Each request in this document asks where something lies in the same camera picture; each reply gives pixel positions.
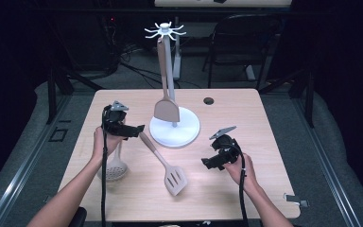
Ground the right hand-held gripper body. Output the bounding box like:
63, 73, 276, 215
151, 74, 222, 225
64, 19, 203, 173
209, 126, 242, 165

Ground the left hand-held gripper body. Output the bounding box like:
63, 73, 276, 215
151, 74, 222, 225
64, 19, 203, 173
101, 99, 130, 138

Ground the beige slotted spatula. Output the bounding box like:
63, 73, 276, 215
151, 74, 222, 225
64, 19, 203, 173
138, 131, 189, 197

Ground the beige solid spatula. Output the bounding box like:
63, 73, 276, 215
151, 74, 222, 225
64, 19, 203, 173
153, 37, 182, 123

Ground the beige skimmer spoon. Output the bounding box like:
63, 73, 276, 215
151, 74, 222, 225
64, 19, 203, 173
97, 141, 129, 182

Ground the white utensil rack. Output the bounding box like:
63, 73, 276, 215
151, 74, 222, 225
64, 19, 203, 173
144, 21, 201, 149

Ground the person's left hand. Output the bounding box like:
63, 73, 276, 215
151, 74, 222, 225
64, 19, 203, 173
92, 126, 124, 164

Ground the person's right hand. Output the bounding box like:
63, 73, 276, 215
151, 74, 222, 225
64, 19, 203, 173
224, 153, 259, 194

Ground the white background stand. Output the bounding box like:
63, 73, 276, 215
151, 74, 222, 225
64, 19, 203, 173
171, 16, 183, 81

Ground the white stand foot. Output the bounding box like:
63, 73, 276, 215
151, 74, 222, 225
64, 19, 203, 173
245, 64, 257, 82

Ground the black padded chair part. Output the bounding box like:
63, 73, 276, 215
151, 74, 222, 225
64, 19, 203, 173
67, 206, 88, 227

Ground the black chair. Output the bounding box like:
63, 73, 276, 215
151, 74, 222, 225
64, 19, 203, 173
201, 13, 283, 91

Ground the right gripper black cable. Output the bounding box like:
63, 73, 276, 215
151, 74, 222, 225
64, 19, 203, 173
233, 143, 250, 227

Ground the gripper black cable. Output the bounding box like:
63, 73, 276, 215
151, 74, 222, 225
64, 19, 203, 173
99, 105, 112, 227
233, 143, 250, 227

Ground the black floor cable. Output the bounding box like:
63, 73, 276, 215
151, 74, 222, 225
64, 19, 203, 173
119, 44, 202, 90

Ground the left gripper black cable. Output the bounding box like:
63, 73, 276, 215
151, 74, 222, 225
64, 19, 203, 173
99, 105, 112, 227

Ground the black metal frame leg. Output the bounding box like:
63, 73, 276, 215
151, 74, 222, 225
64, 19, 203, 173
45, 64, 105, 125
258, 67, 316, 129

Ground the grey metal bracket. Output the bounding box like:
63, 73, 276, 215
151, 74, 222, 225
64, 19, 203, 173
283, 192, 310, 208

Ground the aluminium floor rail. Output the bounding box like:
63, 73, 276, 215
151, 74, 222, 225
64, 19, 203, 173
289, 94, 363, 227
0, 94, 74, 227

